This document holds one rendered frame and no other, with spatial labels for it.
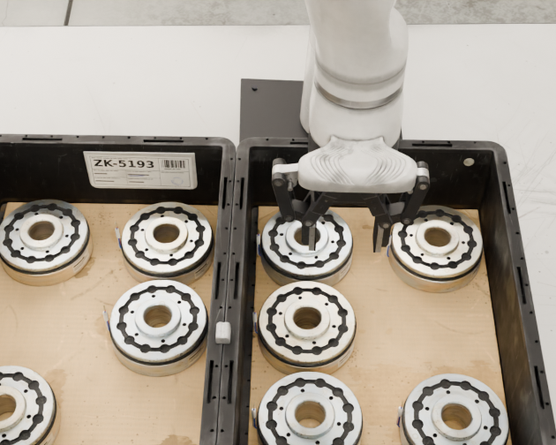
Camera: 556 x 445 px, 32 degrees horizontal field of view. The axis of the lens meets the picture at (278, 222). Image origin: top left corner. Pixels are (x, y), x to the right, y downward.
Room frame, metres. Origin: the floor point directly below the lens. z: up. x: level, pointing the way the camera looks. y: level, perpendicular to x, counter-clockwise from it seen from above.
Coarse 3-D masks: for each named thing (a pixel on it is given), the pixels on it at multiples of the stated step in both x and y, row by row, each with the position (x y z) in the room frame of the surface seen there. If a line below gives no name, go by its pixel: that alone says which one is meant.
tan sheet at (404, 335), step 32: (352, 224) 0.73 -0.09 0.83; (256, 256) 0.68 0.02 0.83; (352, 256) 0.68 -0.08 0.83; (384, 256) 0.68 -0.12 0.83; (256, 288) 0.64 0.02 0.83; (352, 288) 0.64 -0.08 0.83; (384, 288) 0.64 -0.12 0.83; (480, 288) 0.63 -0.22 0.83; (384, 320) 0.59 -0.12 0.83; (416, 320) 0.59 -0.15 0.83; (448, 320) 0.59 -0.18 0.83; (480, 320) 0.59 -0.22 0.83; (256, 352) 0.55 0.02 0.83; (352, 352) 0.55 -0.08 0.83; (384, 352) 0.55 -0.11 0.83; (416, 352) 0.55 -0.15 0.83; (448, 352) 0.55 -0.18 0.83; (480, 352) 0.55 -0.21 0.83; (256, 384) 0.51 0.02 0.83; (352, 384) 0.51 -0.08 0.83; (384, 384) 0.51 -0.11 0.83; (416, 384) 0.51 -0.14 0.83; (256, 416) 0.48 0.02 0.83; (384, 416) 0.48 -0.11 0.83
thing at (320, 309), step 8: (296, 304) 0.59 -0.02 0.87; (304, 304) 0.59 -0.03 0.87; (312, 304) 0.59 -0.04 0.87; (320, 304) 0.59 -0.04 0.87; (288, 312) 0.58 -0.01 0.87; (296, 312) 0.58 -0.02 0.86; (320, 312) 0.58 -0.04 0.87; (328, 312) 0.58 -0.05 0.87; (288, 320) 0.57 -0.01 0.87; (328, 320) 0.57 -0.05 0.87; (288, 328) 0.56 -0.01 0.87; (296, 328) 0.56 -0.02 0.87; (312, 328) 0.56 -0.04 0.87; (320, 328) 0.56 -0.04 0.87; (296, 336) 0.55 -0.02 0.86; (304, 336) 0.55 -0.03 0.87; (312, 336) 0.55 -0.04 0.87
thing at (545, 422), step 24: (240, 144) 0.76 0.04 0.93; (264, 144) 0.76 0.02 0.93; (288, 144) 0.76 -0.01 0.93; (408, 144) 0.76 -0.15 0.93; (432, 144) 0.76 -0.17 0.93; (456, 144) 0.76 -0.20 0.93; (480, 144) 0.76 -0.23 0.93; (240, 168) 0.72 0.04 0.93; (504, 168) 0.72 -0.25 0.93; (240, 192) 0.70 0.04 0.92; (504, 192) 0.70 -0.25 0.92; (240, 216) 0.65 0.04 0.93; (504, 216) 0.66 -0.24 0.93; (240, 240) 0.62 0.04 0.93; (240, 264) 0.59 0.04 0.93; (240, 288) 0.56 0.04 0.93; (528, 288) 0.56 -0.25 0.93; (240, 312) 0.54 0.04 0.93; (528, 312) 0.53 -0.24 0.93; (528, 336) 0.51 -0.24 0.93; (528, 360) 0.48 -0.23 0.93; (552, 432) 0.41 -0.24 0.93
